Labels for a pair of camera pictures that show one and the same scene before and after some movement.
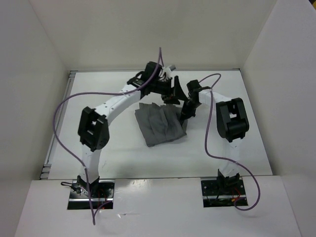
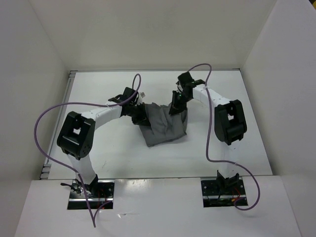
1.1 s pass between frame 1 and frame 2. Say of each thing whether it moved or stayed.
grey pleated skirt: stayed
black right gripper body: moved
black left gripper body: moved
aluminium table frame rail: stayed
